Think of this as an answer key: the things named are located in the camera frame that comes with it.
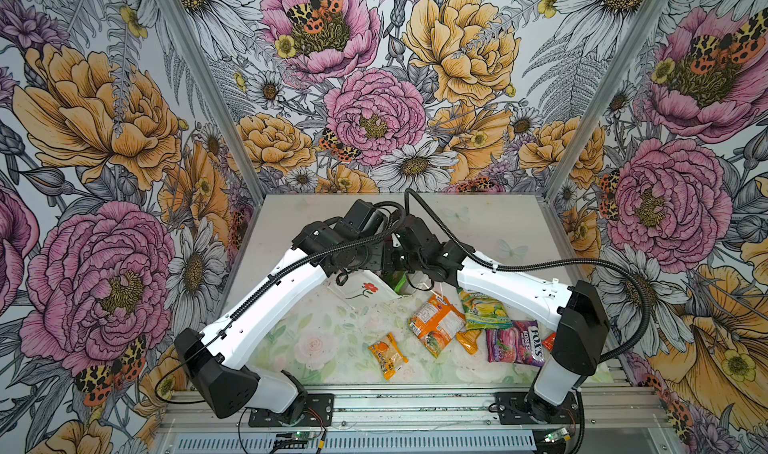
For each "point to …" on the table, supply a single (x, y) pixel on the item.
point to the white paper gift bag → (362, 288)
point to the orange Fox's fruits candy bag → (436, 323)
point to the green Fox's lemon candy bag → (483, 312)
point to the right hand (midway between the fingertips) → (377, 265)
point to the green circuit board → (560, 434)
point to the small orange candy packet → (468, 340)
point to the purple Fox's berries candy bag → (521, 343)
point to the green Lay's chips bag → (395, 279)
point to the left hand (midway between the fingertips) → (368, 264)
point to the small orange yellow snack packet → (388, 356)
